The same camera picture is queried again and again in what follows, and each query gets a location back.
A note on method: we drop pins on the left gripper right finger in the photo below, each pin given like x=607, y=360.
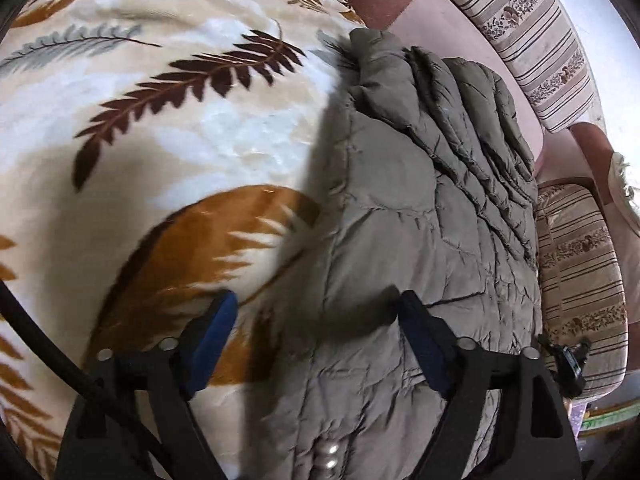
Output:
x=532, y=438

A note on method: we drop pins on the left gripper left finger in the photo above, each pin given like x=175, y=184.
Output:
x=145, y=419

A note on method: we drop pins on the olive quilted hooded jacket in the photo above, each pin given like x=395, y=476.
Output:
x=425, y=183

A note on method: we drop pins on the striped floral side cushion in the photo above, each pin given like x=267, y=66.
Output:
x=582, y=292

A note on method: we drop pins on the pink pillow with white cloth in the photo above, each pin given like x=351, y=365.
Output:
x=583, y=154

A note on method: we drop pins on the leaf pattern plush blanket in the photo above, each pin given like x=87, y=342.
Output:
x=154, y=152

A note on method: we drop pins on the striped floral back cushion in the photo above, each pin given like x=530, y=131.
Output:
x=539, y=45

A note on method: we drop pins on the pink bolster pillow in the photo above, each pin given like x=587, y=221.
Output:
x=439, y=26

